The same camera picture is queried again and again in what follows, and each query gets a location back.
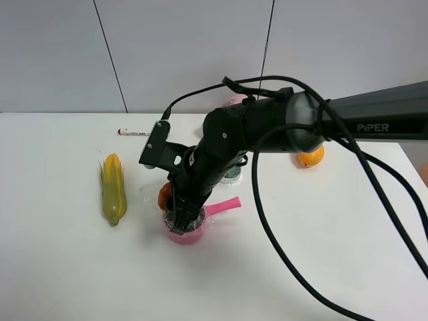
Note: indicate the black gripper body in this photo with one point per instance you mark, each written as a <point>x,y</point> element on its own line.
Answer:
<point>191,188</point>

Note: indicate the pink toy saucepan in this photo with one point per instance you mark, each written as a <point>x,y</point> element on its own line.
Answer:
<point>197,229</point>

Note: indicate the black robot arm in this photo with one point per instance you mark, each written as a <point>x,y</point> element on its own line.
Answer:
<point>285,121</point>

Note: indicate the green white round object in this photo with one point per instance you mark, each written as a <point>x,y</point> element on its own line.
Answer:
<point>232,177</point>

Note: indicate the pink toy object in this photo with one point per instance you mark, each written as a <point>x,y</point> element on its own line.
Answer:
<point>236,99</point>

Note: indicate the red white marker pen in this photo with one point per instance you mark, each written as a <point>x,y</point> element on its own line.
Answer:
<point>127,132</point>

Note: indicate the toy corn cob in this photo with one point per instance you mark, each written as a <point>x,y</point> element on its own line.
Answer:
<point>114,201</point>

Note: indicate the orange fruit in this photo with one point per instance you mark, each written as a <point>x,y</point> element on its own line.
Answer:
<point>311,159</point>

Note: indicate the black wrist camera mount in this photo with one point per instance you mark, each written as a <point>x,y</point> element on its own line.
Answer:
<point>159,153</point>

